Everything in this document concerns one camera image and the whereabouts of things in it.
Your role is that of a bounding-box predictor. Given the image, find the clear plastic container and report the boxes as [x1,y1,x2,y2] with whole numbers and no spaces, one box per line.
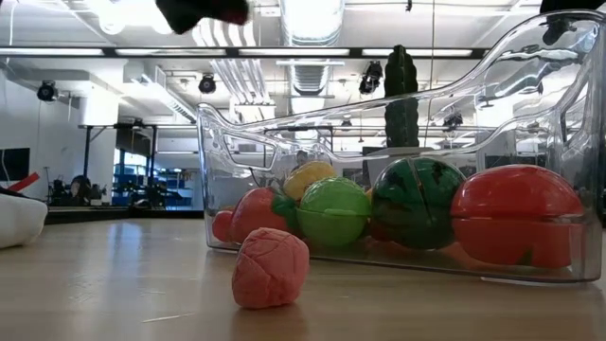
[196,9,606,284]

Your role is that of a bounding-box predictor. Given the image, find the yellow toy fruit green top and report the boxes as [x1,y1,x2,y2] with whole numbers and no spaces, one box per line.
[282,160,338,202]

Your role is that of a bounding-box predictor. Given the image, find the large red toy strawberry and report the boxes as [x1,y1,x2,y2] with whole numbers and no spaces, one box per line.
[229,187,302,245]

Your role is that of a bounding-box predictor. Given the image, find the red toy apple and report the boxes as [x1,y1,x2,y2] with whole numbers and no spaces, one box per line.
[449,164,584,270]

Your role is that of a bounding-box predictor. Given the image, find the green toy lime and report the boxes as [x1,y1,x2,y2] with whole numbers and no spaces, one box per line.
[296,176,372,248]

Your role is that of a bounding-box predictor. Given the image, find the green striped toy watermelon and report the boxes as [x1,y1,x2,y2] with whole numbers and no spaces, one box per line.
[370,156,468,251]

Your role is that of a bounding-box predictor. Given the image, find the pink lumpy toy fruit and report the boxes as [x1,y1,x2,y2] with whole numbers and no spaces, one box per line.
[230,226,311,311]

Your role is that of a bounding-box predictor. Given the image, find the black ceiling spotlight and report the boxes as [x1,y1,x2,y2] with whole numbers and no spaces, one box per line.
[36,80,59,103]
[198,73,218,96]
[358,60,383,96]

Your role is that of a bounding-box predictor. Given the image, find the black background rack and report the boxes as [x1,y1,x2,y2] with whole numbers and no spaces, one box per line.
[78,123,160,209]

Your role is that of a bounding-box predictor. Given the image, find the green artificial cactus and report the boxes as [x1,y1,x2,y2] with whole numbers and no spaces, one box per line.
[383,45,421,148]

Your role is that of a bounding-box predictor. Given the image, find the white folded towel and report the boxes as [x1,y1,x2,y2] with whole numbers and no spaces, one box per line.
[0,191,48,250]

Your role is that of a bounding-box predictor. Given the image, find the silver ventilation duct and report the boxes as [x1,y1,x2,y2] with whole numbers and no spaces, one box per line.
[279,0,347,47]

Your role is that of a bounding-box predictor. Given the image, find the black wall screen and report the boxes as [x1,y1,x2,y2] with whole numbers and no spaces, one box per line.
[0,147,31,182]

